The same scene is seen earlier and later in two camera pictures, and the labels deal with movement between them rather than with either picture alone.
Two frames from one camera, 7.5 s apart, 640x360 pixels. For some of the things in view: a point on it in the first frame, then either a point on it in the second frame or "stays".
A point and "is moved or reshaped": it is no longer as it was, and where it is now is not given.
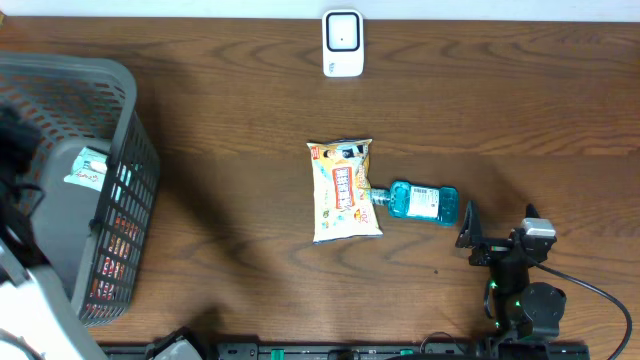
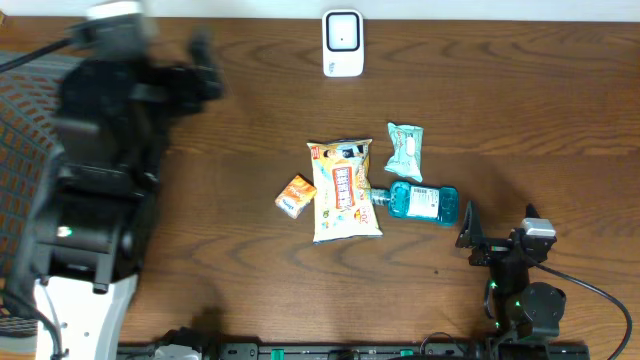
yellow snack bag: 342,196 stays
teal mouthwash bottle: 420,201 stays
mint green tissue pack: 89,169 is moved or reshaped
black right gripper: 470,237 stays
